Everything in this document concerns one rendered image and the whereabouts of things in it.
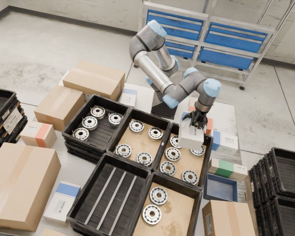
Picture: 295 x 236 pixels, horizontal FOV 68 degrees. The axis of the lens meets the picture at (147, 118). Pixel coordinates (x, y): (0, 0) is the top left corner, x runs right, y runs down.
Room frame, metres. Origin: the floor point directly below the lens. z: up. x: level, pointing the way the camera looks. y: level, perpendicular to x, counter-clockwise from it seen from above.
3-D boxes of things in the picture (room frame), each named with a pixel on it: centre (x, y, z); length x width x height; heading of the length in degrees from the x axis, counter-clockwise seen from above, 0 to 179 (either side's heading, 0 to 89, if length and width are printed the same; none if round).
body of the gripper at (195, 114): (0.77, -0.26, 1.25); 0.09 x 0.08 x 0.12; 178
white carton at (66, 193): (0.38, 0.38, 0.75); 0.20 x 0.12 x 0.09; 176
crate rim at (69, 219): (0.42, 0.11, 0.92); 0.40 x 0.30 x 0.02; 168
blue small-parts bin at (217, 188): (0.65, -0.56, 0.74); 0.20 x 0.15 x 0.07; 85
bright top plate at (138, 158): (0.69, -0.03, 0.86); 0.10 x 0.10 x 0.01
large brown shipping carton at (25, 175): (0.41, 0.63, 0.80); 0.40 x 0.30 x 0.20; 3
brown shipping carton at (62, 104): (1.03, 0.65, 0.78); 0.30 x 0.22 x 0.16; 173
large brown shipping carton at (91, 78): (1.33, 0.48, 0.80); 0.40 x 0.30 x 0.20; 81
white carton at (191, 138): (0.80, -0.26, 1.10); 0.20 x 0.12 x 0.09; 178
